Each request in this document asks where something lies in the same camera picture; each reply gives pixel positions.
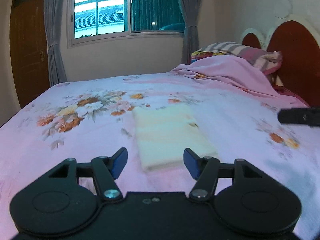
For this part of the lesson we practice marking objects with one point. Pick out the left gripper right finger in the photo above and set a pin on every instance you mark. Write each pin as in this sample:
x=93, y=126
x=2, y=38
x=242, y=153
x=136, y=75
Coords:
x=243, y=197

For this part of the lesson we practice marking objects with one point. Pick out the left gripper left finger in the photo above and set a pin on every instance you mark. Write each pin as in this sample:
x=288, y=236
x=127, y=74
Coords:
x=68, y=196

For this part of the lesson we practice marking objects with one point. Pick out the cream yellow knit garment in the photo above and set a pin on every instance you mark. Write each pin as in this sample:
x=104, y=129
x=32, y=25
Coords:
x=163, y=134

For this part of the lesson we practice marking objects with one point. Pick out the striped pink grey pillow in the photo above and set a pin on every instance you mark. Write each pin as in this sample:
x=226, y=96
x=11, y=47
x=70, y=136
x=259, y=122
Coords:
x=266, y=62

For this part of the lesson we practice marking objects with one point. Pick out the pink floral bed sheet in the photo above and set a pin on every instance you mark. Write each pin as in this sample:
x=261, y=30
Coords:
x=88, y=119

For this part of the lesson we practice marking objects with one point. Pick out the red white headboard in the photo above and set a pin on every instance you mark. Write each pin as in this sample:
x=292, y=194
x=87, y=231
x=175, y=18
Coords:
x=298, y=41

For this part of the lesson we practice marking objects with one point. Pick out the pink crumpled blanket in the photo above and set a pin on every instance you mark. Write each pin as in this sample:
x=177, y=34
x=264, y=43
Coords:
x=237, y=75

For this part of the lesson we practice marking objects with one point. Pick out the colourful floral pillow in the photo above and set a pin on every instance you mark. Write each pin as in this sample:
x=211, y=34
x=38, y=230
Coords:
x=198, y=55

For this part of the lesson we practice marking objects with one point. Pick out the brown wooden door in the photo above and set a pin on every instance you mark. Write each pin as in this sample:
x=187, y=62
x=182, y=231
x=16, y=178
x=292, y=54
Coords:
x=28, y=50

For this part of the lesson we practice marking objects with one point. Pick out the right grey curtain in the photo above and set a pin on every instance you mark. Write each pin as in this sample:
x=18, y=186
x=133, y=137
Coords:
x=190, y=12

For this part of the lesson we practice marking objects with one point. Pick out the grey curtain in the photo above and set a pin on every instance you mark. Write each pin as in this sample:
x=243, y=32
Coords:
x=190, y=12
x=52, y=24

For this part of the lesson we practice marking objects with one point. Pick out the white framed window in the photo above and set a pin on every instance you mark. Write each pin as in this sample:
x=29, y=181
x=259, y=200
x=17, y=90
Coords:
x=92, y=20

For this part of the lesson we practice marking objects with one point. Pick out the left grey curtain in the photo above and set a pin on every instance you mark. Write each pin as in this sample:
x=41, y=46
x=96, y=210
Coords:
x=52, y=24

